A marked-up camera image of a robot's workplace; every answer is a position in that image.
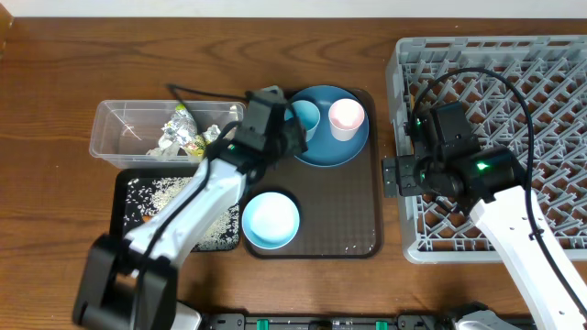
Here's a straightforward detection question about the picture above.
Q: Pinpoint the light blue cup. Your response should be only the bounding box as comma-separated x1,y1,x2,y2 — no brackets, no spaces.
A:
292,100,321,142

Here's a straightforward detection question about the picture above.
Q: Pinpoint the white tissue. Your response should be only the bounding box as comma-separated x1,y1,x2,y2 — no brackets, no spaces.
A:
202,124,221,145
147,137,180,159

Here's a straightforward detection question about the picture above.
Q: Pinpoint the pink cup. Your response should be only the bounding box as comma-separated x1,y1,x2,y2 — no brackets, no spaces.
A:
328,98,365,141

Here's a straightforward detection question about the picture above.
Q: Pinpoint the yellow snack wrapper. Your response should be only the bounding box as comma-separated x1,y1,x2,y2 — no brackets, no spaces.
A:
158,104,206,159

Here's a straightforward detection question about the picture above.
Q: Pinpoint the light blue bowl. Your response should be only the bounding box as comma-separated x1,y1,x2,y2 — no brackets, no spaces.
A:
241,192,301,250

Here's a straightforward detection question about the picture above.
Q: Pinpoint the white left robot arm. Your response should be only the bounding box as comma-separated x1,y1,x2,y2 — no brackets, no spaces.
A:
72,118,307,329

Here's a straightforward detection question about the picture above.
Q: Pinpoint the grey dishwasher rack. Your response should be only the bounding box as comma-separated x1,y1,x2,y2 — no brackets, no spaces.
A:
385,36,586,261

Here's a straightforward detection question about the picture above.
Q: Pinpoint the dark blue plate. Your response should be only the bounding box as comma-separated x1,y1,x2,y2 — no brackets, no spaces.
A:
289,85,370,168

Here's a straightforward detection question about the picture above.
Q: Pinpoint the brown serving tray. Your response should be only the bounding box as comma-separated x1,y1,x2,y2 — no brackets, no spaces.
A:
244,85,382,259

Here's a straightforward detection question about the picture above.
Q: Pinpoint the pile of white rice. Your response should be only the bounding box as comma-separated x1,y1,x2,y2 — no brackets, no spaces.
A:
118,177,239,252

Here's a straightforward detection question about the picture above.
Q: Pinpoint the black tray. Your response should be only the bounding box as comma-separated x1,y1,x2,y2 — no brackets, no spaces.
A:
109,168,239,252

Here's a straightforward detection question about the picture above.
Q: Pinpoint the clear plastic bin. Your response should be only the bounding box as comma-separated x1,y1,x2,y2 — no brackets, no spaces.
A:
89,100,246,170

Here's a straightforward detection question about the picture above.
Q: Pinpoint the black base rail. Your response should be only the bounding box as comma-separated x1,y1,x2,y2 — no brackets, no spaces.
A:
199,313,453,330

